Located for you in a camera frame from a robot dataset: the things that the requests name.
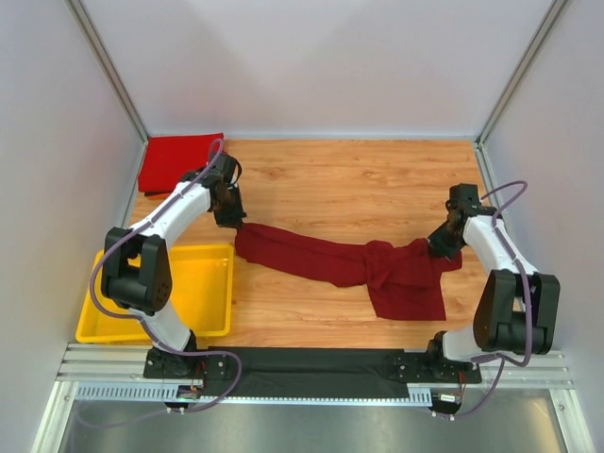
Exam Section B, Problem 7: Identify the bright red folded t-shirt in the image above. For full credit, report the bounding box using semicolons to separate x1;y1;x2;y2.
138;133;224;193

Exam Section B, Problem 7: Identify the yellow plastic bin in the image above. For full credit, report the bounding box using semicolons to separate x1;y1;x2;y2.
75;243;234;344

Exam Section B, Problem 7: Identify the right aluminium frame post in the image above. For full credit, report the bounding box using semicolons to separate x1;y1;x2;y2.
475;0;571;147

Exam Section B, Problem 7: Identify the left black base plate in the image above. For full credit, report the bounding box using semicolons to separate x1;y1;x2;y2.
143;347;234;380

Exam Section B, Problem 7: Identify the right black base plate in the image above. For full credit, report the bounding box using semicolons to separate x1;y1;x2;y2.
385;351;482;384

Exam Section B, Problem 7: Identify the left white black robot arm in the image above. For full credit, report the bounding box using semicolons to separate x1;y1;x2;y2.
89;149;246;358

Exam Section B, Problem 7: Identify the left aluminium frame post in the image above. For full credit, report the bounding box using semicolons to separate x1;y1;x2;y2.
65;0;149;143

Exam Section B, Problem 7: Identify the dark red t-shirt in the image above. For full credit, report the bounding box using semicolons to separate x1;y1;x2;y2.
234;223;462;321

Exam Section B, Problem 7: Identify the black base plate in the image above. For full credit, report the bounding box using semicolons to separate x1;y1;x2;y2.
385;351;482;384
143;347;234;380

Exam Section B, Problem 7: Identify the white slotted cable duct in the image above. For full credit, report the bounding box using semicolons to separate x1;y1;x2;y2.
74;384;434;406

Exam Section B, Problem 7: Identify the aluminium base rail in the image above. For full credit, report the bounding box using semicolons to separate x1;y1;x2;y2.
57;344;573;389

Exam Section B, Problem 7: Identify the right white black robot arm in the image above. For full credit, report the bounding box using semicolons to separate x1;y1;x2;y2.
428;181;561;367

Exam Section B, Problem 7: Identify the aluminium frame post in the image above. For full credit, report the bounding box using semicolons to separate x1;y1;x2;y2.
65;0;149;143
475;0;571;147

